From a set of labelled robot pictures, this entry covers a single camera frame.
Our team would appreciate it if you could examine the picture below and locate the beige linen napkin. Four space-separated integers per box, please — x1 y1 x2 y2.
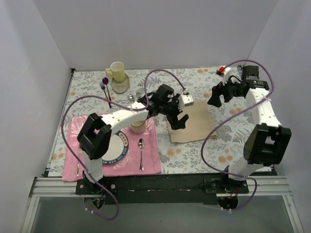
167 100 215 143

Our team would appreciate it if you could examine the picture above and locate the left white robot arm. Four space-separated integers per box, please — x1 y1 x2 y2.
77 84 194 194

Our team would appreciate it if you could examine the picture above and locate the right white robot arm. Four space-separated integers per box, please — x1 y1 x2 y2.
207 66 292 193

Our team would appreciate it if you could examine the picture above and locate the floral tablecloth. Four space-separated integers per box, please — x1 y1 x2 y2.
47 67 273 177

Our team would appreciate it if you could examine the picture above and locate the silver spoon on tablecloth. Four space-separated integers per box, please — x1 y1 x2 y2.
128 94 136 102

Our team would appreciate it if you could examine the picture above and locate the cream mug dark rim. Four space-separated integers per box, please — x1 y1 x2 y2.
130 120 146 134

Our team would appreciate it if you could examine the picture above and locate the silver spoon on placemat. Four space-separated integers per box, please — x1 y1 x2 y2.
138 138 145 171

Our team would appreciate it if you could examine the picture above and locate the woven round coaster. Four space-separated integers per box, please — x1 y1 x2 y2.
111 74 130 94

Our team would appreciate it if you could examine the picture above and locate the pink floral placemat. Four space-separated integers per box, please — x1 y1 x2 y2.
62 116 161 182

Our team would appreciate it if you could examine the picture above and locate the yellow mug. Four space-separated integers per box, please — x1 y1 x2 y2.
105 62 125 83

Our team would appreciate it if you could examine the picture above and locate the white plate teal rim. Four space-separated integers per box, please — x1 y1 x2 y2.
102 131 129 165

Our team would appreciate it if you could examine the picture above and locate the purple plastic spoon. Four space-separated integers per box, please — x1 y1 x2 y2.
102 77 111 100

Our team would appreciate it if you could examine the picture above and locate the purple plastic fork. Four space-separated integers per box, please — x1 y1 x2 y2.
100 81 112 109

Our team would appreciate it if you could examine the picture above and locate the silver fork on placemat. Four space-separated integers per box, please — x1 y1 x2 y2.
75 148 83 177

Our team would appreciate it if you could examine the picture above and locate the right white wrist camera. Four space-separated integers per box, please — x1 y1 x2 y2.
216 66 231 84

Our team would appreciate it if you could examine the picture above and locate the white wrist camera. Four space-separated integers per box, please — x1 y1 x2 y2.
178 94 194 110
216 66 231 84

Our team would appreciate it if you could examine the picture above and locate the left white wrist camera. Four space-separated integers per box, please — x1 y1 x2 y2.
178 94 194 110

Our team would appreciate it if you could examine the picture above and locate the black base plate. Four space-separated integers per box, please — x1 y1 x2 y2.
75 173 249 205

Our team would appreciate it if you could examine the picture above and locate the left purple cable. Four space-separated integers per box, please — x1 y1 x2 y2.
61 69 190 220

